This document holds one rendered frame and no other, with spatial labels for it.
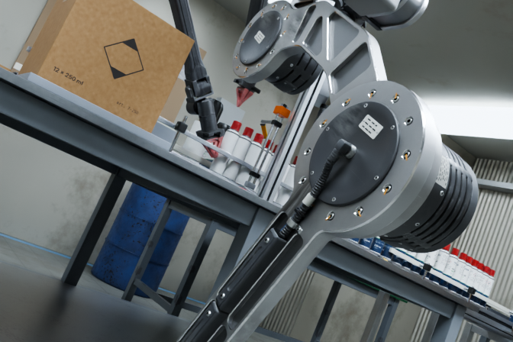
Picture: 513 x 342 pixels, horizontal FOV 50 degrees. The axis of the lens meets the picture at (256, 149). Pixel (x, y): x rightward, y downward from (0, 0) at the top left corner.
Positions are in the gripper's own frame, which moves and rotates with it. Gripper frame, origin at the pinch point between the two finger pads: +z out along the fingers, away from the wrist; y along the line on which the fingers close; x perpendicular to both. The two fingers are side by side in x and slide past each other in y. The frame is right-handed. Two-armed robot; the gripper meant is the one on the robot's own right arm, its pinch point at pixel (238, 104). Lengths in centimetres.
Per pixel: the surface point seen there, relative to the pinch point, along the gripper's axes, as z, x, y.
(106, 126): 36, 64, 65
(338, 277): 46, -88, -180
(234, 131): 14.1, 20.6, 8.5
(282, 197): 27.3, 21.9, -21.5
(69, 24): 19, 59, 81
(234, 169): 26.4, 22.2, 3.0
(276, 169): 21.1, 36.0, -3.7
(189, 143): 21.9, -6.9, 9.1
